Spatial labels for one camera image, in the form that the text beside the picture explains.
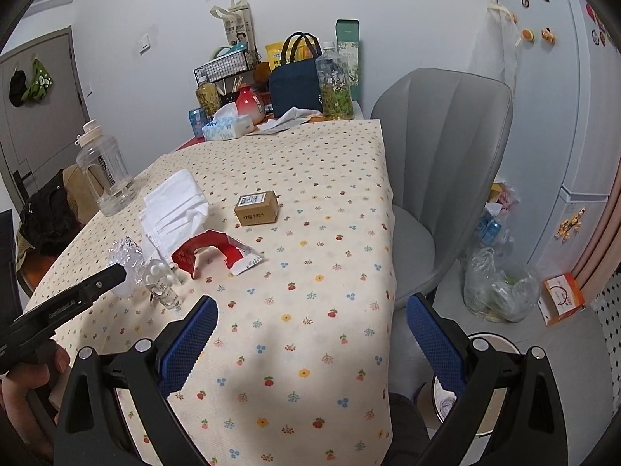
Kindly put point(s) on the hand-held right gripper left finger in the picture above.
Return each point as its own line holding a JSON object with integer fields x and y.
{"x": 194, "y": 335}

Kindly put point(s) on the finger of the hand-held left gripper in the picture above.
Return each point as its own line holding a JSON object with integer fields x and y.
{"x": 99, "y": 285}

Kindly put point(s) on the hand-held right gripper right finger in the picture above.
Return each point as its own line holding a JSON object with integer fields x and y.
{"x": 432, "y": 344}

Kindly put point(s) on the clear crinkled plastic wrapper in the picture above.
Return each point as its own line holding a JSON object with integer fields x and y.
{"x": 127, "y": 252}

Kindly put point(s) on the round white trash bin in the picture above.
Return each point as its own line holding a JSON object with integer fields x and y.
{"x": 490, "y": 388}

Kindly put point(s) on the white tissue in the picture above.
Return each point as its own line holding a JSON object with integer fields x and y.
{"x": 177, "y": 196}

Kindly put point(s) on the person's left hand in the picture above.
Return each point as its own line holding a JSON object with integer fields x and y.
{"x": 24, "y": 388}

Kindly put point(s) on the small clear bottle white pills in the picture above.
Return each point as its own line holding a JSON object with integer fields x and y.
{"x": 162, "y": 279}

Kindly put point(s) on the black cloth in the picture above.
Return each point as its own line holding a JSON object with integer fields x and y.
{"x": 46, "y": 223}

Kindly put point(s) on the person's leg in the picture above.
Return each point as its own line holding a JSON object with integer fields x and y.
{"x": 412, "y": 427}

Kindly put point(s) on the torn red paper packaging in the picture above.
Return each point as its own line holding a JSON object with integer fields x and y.
{"x": 208, "y": 247}

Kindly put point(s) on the clear plastic bag on floor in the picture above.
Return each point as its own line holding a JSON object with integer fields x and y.
{"x": 502, "y": 289}

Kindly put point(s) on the tan hat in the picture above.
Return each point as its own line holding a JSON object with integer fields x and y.
{"x": 80, "y": 194}

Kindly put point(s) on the large clear water jug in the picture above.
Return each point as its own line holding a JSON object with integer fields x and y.
{"x": 104, "y": 170}

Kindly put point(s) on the white bag of bottles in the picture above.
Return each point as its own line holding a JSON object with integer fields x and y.
{"x": 495, "y": 225}

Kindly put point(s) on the orange white cardboard box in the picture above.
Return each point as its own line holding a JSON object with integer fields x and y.
{"x": 563, "y": 298}

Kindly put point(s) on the small brown cardboard box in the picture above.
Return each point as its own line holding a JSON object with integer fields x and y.
{"x": 257, "y": 208}

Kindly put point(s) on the grey door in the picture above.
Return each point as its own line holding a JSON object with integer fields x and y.
{"x": 43, "y": 131}

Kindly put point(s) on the yellow figure fridge magnets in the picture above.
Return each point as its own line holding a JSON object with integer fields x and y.
{"x": 570, "y": 225}

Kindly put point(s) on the small blue packet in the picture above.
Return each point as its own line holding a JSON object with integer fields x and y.
{"x": 195, "y": 123}

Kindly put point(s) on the grey upholstered chair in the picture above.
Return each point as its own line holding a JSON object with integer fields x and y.
{"x": 436, "y": 155}

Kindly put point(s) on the blue white tissue pack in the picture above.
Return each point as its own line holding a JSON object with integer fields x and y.
{"x": 228, "y": 126}

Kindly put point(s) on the green hanging cloth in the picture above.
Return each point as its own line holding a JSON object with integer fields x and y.
{"x": 40, "y": 82}

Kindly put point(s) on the black hanging cap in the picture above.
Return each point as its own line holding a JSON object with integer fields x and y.
{"x": 18, "y": 87}

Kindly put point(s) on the yellow tea bottle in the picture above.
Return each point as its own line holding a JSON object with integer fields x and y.
{"x": 206, "y": 97}

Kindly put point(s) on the white crumpled paper sheet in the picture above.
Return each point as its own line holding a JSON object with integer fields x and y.
{"x": 286, "y": 119}

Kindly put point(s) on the red white ceramic vase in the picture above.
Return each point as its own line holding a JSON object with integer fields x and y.
{"x": 250, "y": 104}

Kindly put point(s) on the white refrigerator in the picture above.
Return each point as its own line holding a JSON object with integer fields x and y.
{"x": 558, "y": 121}

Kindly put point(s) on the navy lunch bag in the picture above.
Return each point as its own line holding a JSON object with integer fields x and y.
{"x": 293, "y": 90}

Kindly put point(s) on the clear bottle green floral label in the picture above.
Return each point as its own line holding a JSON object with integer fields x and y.
{"x": 334, "y": 87}

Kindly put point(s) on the yellow snack bag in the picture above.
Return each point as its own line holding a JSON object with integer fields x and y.
{"x": 275, "y": 56}

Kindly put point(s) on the white paper gift bag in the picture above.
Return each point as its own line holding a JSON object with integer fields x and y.
{"x": 240, "y": 24}

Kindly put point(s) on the hanging clear plastic bag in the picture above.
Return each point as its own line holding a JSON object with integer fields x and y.
{"x": 495, "y": 48}

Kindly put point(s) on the tall green box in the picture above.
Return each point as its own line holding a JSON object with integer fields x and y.
{"x": 350, "y": 39}

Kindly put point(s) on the pink door frame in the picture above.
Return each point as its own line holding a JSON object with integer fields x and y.
{"x": 599, "y": 252}

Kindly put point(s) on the white wall switch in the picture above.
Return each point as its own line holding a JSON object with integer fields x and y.
{"x": 144, "y": 43}

